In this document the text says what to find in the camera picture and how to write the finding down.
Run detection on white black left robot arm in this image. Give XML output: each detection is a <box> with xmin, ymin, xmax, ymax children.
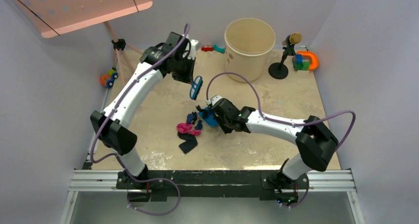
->
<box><xmin>90</xmin><ymin>32</ymin><xmax>198</xmax><ymax>189</ymax></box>

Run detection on large black paper scrap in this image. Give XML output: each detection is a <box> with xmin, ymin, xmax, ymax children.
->
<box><xmin>177</xmin><ymin>132</ymin><xmax>198</xmax><ymax>154</ymax></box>

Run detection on orange green toy block set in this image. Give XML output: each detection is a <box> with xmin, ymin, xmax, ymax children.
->
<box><xmin>292</xmin><ymin>51</ymin><xmax>319</xmax><ymax>71</ymax></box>

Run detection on red toy block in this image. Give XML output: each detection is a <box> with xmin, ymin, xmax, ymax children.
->
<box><xmin>201</xmin><ymin>45</ymin><xmax>213</xmax><ymax>52</ymax></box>

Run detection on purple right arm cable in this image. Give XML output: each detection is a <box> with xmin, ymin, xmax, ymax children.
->
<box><xmin>205</xmin><ymin>72</ymin><xmax>356</xmax><ymax>151</ymax></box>

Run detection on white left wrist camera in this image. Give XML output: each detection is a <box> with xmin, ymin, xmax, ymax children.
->
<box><xmin>187</xmin><ymin>39</ymin><xmax>199</xmax><ymax>59</ymax></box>

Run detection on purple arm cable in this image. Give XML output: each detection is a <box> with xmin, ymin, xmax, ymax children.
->
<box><xmin>205</xmin><ymin>72</ymin><xmax>356</xmax><ymax>151</ymax></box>
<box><xmin>90</xmin><ymin>23</ymin><xmax>192</xmax><ymax>184</ymax></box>

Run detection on cream round bucket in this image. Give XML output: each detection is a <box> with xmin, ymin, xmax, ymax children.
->
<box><xmin>224</xmin><ymin>18</ymin><xmax>276</xmax><ymax>82</ymax></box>

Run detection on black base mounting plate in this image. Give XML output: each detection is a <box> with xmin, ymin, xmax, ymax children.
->
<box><xmin>116</xmin><ymin>170</ymin><xmax>310</xmax><ymax>206</ymax></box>

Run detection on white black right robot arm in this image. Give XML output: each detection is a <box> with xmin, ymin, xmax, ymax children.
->
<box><xmin>207</xmin><ymin>95</ymin><xmax>338</xmax><ymax>188</ymax></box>

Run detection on black microphone stand gold mic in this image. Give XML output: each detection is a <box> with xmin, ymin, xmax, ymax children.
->
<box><xmin>268</xmin><ymin>32</ymin><xmax>302</xmax><ymax>80</ymax></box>

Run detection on blue hand brush black bristles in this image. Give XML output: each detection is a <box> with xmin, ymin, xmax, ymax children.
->
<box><xmin>189</xmin><ymin>76</ymin><xmax>203</xmax><ymax>100</ymax></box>

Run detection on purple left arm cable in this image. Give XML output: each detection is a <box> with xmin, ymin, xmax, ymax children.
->
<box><xmin>90</xmin><ymin>23</ymin><xmax>192</xmax><ymax>184</ymax></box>

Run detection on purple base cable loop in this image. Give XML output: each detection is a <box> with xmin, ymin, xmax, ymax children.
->
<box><xmin>126</xmin><ymin>178</ymin><xmax>181</xmax><ymax>216</ymax></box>

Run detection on teal curved toy piece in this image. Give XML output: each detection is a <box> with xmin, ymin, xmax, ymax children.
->
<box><xmin>212</xmin><ymin>44</ymin><xmax>225</xmax><ymax>54</ymax></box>

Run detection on aluminium frame rail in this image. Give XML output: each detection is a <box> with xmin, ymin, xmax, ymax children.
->
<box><xmin>59</xmin><ymin>85</ymin><xmax>366</xmax><ymax>224</ymax></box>

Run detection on pink music stand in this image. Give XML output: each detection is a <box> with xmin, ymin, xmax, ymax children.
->
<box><xmin>2</xmin><ymin>0</ymin><xmax>172</xmax><ymax>86</ymax></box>

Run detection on blue plastic dustpan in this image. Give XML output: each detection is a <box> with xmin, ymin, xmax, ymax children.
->
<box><xmin>196</xmin><ymin>105</ymin><xmax>218</xmax><ymax>127</ymax></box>

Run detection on orange blue toy car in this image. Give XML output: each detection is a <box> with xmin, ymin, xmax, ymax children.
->
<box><xmin>100</xmin><ymin>69</ymin><xmax>119</xmax><ymax>89</ymax></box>

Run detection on pink paper scrap middle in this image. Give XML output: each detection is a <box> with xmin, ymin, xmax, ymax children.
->
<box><xmin>176</xmin><ymin>123</ymin><xmax>201</xmax><ymax>136</ymax></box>

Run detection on dark blue paper scrap centre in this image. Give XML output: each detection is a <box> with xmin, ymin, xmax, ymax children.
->
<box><xmin>186</xmin><ymin>112</ymin><xmax>203</xmax><ymax>130</ymax></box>

